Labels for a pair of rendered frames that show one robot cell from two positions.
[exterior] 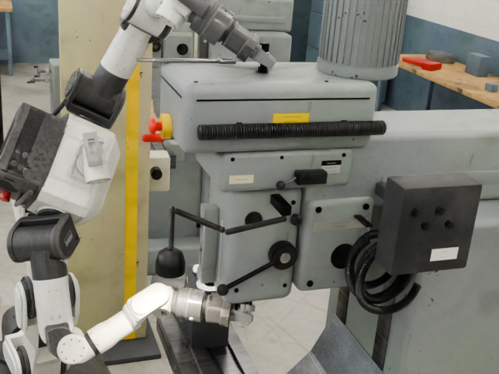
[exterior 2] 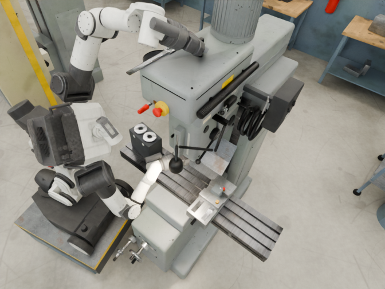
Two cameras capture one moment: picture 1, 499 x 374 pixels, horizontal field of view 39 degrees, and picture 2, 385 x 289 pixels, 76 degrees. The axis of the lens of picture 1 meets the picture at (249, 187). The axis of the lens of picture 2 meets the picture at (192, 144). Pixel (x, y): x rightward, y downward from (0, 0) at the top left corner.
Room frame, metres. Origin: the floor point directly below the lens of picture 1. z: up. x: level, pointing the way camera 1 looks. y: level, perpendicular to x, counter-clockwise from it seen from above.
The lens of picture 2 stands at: (0.96, 0.53, 2.42)
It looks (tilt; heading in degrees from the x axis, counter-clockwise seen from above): 51 degrees down; 322
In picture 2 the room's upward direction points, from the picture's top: 7 degrees clockwise
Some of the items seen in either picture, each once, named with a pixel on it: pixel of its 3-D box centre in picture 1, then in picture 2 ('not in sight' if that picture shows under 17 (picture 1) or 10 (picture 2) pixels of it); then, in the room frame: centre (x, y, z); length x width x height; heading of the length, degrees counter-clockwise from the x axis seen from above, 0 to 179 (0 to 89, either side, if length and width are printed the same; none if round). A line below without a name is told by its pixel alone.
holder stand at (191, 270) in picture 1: (206, 303); (145, 141); (2.05, 0.11, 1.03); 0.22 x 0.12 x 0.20; 13
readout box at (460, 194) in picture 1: (428, 224); (283, 105); (1.47, -0.41, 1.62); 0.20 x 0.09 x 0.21; 110
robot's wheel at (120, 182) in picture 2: not in sight; (122, 188); (2.09, 0.36, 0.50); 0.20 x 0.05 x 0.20; 33
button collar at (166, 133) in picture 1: (165, 126); (161, 108); (1.60, 0.21, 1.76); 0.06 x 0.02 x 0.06; 20
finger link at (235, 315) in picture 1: (240, 317); not in sight; (1.65, -0.01, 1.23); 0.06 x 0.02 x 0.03; 85
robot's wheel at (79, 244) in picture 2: not in sight; (80, 245); (1.81, 0.80, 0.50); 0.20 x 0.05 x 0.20; 33
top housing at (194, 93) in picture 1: (265, 103); (200, 70); (1.68, -0.02, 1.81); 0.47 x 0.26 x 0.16; 110
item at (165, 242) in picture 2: not in sight; (181, 212); (1.67, 0.01, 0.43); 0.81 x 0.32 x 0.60; 110
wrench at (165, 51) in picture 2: (186, 60); (152, 59); (1.72, 0.18, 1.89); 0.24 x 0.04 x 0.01; 109
